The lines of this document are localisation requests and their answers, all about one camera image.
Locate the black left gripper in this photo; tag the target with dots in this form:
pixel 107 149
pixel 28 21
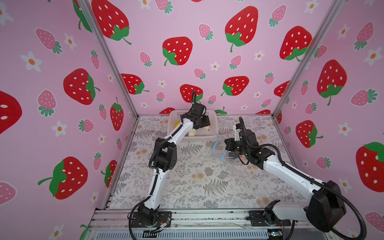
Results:
pixel 206 121

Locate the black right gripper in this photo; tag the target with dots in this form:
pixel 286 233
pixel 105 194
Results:
pixel 229 144

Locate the white plastic basket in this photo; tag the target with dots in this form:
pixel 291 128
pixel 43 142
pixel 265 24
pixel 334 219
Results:
pixel 202 135

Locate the clear zip top bag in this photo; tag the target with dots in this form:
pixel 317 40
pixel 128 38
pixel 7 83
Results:
pixel 226 157

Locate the beige toy bun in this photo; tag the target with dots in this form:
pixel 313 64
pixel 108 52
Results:
pixel 192 133

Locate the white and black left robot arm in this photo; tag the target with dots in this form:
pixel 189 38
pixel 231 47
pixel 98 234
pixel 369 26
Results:
pixel 164 159

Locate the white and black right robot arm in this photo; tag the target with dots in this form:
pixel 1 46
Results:
pixel 325 204

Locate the floral patterned table mat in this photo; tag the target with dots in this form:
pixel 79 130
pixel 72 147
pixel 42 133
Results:
pixel 199 180

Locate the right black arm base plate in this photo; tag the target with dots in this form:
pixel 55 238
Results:
pixel 260 218

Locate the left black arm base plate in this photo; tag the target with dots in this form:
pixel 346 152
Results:
pixel 162 217

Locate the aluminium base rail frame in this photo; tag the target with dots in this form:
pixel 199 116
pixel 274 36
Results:
pixel 199 224

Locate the left aluminium corner post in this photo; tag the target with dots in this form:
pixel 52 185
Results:
pixel 107 21

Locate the aluminium corner post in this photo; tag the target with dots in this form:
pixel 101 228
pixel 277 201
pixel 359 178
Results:
pixel 107 21
pixel 325 25

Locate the right aluminium corner post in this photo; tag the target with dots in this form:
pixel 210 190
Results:
pixel 325 25

